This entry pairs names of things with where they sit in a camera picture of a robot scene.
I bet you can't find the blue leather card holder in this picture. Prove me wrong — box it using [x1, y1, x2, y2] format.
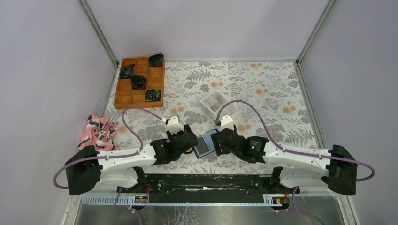
[193, 129, 218, 158]

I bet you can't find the black credit card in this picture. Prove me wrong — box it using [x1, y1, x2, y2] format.
[195, 137, 210, 156]

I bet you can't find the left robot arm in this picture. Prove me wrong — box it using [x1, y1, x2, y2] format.
[65, 125, 198, 195]

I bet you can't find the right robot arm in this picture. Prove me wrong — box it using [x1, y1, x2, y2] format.
[212, 128, 358, 196]

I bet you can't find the white plastic card box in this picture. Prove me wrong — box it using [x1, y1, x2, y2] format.
[199, 90, 240, 123]

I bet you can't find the stack of cards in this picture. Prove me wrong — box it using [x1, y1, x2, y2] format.
[204, 96, 223, 112]

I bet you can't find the dark rolled cloth bottom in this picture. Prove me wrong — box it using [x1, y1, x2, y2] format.
[145, 89, 161, 102]

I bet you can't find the dark rolled cloth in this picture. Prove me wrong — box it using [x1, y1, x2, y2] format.
[119, 64, 135, 79]
[130, 75, 147, 90]
[145, 89, 161, 102]
[148, 53, 164, 68]

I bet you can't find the floral tablecloth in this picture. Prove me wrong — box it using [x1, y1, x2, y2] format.
[88, 61, 321, 175]

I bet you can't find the wooden compartment tray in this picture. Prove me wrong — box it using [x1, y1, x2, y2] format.
[114, 53, 165, 110]

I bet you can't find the pink patterned cloth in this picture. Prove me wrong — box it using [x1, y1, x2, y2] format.
[78, 113, 119, 151]

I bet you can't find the dark rolled cloth middle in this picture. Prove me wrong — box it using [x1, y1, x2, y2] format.
[130, 75, 147, 90]

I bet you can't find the dark rolled cloth left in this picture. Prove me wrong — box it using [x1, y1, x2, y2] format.
[119, 64, 135, 79]

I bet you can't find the dark rolled cloth top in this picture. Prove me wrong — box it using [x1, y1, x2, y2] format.
[148, 53, 164, 68]

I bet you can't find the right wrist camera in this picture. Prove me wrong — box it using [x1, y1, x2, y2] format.
[215, 115, 234, 131]

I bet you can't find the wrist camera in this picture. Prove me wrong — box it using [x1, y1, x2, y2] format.
[161, 116, 184, 135]
[215, 115, 234, 131]

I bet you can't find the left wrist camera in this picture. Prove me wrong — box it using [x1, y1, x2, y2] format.
[161, 116, 184, 135]

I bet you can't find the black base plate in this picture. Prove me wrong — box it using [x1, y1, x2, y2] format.
[115, 169, 294, 204]

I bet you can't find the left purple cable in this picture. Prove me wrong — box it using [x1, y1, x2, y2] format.
[53, 106, 167, 189]

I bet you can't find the purple cable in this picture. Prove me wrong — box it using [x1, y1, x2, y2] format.
[215, 99, 376, 182]
[53, 106, 167, 189]

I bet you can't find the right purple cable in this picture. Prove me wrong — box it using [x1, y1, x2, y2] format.
[215, 99, 376, 182]

